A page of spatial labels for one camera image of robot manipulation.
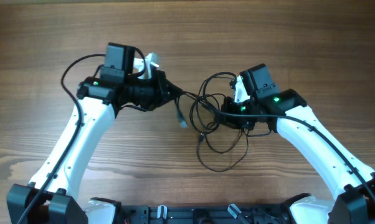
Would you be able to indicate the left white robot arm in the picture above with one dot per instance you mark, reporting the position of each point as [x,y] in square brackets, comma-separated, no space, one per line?
[126,79]

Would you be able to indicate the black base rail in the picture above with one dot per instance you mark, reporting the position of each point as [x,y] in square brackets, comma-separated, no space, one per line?
[256,214]

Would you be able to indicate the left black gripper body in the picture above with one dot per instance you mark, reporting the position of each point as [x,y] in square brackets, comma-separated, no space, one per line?
[151,93]

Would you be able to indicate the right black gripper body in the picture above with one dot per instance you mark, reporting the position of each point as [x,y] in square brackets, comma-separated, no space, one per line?
[246,106]

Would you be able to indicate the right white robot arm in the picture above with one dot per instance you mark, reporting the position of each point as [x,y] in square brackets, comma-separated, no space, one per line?
[257,99]

